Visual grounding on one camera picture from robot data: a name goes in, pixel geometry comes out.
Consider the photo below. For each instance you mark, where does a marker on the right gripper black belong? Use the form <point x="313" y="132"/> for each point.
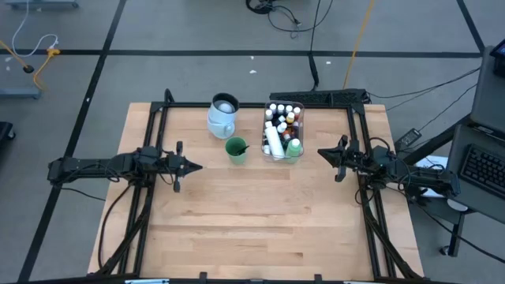
<point x="353" y="158"/>

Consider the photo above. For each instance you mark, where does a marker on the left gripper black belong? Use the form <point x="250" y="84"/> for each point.
<point x="175" y="165"/>

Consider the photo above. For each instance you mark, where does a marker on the large green paint bottle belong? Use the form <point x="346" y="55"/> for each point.
<point x="294" y="150"/>

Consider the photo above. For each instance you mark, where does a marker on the clear plastic bin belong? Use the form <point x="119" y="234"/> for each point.
<point x="302" y="130"/>

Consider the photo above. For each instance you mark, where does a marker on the brown paint bottle white cap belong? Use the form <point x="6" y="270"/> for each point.
<point x="296" y="127"/>

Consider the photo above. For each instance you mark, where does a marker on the green plastic cup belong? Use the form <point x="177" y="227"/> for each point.
<point x="236" y="159"/>

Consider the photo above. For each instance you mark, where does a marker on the small green paint bottle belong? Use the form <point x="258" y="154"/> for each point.
<point x="285" y="145"/>
<point x="281" y="118"/>

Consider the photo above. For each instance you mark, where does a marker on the orange paint bottle white cap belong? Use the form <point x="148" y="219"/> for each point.
<point x="286" y="135"/>

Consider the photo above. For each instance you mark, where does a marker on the black paintbrush silver ferrule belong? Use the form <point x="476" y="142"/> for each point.
<point x="241" y="149"/>

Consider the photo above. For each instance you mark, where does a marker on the red paint bottle white cap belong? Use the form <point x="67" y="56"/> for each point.
<point x="296" y="112"/>

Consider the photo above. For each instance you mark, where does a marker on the yellow paint bottle white cap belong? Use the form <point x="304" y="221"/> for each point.
<point x="290" y="117"/>

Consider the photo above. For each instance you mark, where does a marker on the large white paint bottle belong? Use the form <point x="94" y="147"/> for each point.
<point x="274" y="140"/>

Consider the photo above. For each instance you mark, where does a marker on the dark blue paint bottle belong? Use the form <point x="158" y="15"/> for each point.
<point x="289" y="109"/>

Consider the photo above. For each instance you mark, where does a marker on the dark green paint bottle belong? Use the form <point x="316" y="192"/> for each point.
<point x="280" y="109"/>

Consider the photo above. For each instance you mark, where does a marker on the grey paint bottle white cap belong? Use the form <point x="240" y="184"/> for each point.
<point x="269" y="114"/>

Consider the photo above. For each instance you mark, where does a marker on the lavender paint bottle white cap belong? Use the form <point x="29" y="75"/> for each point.
<point x="272" y="107"/>

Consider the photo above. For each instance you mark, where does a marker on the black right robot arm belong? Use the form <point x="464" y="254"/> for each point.
<point x="414" y="173"/>

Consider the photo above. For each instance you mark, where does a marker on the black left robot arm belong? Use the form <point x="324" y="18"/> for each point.
<point x="98" y="165"/>

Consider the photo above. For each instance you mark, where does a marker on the white tilted pitcher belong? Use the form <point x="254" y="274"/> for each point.
<point x="221" y="122"/>

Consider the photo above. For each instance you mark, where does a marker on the black perforated box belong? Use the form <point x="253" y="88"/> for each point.
<point x="307" y="96"/>

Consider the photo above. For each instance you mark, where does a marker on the black power adapter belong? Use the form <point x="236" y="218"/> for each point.
<point x="408" y="138"/>

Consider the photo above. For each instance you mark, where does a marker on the white printed box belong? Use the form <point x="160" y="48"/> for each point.
<point x="434" y="192"/>

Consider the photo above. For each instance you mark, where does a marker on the white round object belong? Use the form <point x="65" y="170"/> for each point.
<point x="457" y="205"/>

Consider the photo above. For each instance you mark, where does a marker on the black keyboard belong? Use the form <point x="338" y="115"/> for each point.
<point x="483" y="169"/>

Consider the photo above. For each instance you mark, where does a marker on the dark grey desk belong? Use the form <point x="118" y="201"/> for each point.
<point x="485" y="205"/>

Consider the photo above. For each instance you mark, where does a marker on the grey desk upper shelf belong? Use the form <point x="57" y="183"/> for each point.
<point x="489" y="98"/>

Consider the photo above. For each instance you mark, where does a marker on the grey cart base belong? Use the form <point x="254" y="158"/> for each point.
<point x="39" y="4"/>
<point x="19" y="92"/>

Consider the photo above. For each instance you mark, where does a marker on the black caster base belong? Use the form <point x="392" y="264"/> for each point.
<point x="4" y="132"/>

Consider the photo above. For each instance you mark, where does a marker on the large display monitor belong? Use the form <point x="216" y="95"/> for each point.
<point x="499" y="55"/>

